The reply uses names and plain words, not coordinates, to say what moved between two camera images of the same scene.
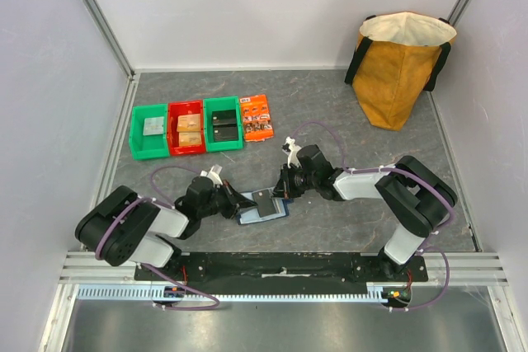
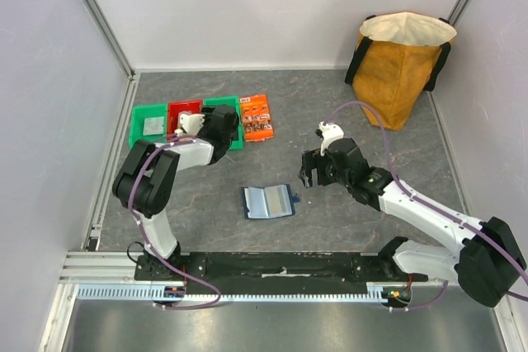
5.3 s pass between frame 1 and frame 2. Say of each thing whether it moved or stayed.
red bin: stayed
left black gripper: moved
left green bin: stayed
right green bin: stayed
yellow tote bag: stayed
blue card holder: moved
